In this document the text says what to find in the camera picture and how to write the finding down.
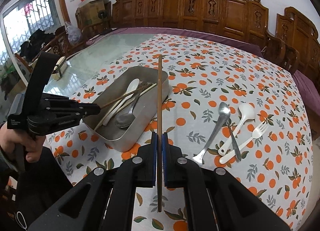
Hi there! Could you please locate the metal spoon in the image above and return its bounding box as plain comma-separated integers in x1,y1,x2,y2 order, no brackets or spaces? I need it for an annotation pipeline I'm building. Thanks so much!
115,90,142,129
192,102,231,164

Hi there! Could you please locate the light bamboo chopstick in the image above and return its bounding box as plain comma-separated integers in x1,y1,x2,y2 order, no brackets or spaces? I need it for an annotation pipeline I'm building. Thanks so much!
94,83,156,131

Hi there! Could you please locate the white plastic spoon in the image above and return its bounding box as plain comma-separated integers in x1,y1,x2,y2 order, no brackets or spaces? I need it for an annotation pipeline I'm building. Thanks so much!
102,78,140,126
218,103,255,156

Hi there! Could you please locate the metal fork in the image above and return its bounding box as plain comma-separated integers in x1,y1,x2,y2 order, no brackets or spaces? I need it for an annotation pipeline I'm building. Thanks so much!
226,119,242,162

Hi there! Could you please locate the dark brown wooden chopstick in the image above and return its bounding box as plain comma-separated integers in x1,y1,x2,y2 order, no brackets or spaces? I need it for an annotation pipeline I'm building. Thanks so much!
157,54,163,213

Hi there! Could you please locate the white plastic fork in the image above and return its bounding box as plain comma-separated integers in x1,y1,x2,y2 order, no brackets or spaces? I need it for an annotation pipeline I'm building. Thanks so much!
219,123,268,164

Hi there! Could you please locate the left hand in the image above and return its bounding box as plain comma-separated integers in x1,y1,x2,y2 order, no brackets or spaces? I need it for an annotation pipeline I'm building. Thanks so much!
1,123,46,163

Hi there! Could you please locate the metal rectangular tray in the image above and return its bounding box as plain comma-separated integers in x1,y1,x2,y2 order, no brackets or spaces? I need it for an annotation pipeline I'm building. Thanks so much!
83,66,158,152

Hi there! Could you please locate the small white box on table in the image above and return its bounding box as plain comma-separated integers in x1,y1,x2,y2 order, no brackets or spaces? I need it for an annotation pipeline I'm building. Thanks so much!
52,57,67,81

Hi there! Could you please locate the wooden chair near window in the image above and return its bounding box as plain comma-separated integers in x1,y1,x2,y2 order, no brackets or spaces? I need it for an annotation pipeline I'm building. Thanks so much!
14,20,111,72

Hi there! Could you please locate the window with grille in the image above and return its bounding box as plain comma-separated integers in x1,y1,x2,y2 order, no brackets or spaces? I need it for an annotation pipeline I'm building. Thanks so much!
1,0,65,85

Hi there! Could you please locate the cardboard box stack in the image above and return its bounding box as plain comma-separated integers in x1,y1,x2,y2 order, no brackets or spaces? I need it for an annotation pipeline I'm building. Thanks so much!
75,0,106,29

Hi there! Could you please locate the purple armchair cushion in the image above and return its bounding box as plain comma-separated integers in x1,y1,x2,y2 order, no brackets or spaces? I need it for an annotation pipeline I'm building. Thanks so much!
292,70,320,115

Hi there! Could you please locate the carved wooden sofa bench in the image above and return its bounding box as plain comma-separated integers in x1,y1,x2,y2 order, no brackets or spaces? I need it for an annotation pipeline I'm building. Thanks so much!
111,0,299,73

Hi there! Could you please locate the carved wooden armchair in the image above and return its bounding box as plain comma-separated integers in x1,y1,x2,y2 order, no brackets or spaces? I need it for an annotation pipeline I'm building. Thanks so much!
276,7,319,83

